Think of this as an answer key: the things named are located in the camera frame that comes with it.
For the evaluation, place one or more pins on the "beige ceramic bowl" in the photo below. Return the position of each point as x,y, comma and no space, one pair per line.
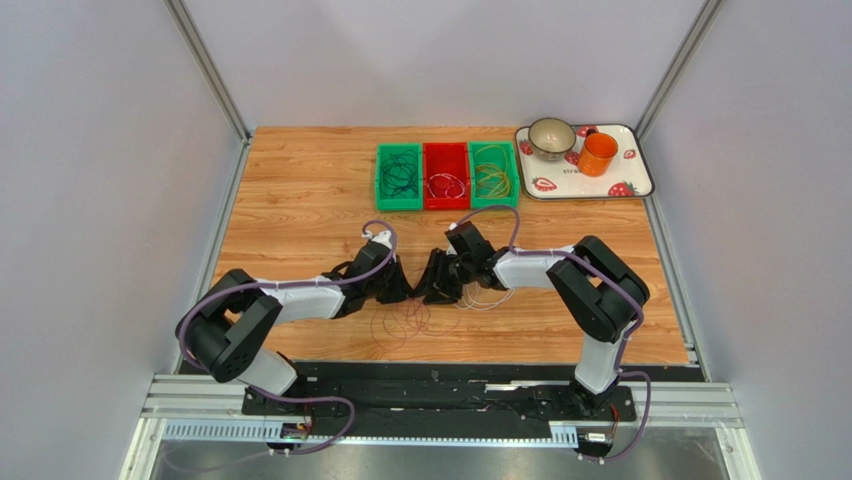
551,138

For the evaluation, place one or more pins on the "strawberry pattern tray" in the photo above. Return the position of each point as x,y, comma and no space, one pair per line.
627,176

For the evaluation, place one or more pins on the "left aluminium corner post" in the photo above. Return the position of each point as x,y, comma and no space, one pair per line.
193,38

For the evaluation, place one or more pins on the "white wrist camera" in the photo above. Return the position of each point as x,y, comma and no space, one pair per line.
453,239
385,237

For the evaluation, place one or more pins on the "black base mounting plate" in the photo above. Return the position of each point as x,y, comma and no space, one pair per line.
468,401

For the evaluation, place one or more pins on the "aluminium corner post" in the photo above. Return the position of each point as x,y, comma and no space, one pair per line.
193,38
689,45

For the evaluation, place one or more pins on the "right aluminium corner post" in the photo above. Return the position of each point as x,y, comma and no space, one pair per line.
689,45

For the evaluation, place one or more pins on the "red plastic bin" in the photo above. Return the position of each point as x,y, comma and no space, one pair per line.
446,176

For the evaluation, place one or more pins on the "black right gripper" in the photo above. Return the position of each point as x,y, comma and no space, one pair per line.
445,276

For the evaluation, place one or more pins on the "right green plastic bin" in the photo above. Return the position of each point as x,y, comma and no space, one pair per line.
493,174

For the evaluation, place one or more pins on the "green plastic bin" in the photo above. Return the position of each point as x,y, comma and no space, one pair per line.
493,174
398,182

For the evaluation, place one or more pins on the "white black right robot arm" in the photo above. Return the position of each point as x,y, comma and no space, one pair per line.
604,296

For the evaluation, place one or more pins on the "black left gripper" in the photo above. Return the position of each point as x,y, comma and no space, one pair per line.
402,287

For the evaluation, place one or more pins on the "aluminium frame rail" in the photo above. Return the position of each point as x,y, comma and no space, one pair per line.
189,408

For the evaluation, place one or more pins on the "orange plastic cup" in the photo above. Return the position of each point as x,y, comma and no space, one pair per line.
598,152

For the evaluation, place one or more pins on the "left green plastic bin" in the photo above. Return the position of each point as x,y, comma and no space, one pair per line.
398,182

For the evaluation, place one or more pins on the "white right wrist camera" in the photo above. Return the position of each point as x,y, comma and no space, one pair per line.
453,239

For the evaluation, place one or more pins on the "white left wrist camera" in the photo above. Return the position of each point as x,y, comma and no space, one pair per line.
385,237

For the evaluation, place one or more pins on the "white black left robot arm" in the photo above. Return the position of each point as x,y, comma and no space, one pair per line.
225,332

